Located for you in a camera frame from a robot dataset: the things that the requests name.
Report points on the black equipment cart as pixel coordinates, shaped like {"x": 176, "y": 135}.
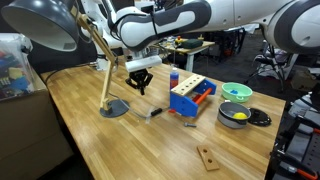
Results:
{"x": 296, "y": 155}

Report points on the blue wooden toy toolbox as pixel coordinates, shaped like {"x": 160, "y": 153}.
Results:
{"x": 186, "y": 97}

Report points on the black pot lid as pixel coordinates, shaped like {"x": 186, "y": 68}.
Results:
{"x": 259, "y": 118}

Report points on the background wooden desk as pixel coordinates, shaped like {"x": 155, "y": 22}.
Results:
{"x": 176, "y": 47}

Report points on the grey toy pot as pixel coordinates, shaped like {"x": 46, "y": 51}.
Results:
{"x": 227, "y": 110}

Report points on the grey wooden desk lamp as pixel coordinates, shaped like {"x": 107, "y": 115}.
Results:
{"x": 54, "y": 24}

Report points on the clear plastic storage bin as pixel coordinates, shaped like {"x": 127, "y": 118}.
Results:
{"x": 16, "y": 78}

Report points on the dark green pouch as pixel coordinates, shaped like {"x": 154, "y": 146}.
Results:
{"x": 191, "y": 43}

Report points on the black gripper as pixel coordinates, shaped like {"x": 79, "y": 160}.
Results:
{"x": 139, "y": 79}

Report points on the white spray bottle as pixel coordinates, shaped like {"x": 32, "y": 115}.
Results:
{"x": 300, "y": 106}

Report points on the black office chair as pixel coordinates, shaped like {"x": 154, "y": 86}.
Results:
{"x": 273, "y": 62}

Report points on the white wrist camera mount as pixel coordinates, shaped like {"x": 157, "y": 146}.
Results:
{"x": 143, "y": 63}

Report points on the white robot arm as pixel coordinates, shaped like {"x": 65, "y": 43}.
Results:
{"x": 291, "y": 25}

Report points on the green plastic bowl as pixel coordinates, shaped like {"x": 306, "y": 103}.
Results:
{"x": 236, "y": 92}

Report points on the yellow ball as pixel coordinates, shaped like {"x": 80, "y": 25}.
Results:
{"x": 240, "y": 115}

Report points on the grey toy bolt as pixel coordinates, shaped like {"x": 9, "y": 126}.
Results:
{"x": 190, "y": 125}

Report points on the wooden block with holes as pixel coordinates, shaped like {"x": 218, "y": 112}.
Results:
{"x": 207, "y": 157}

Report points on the blue glue bottle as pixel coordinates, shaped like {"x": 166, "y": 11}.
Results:
{"x": 174, "y": 77}

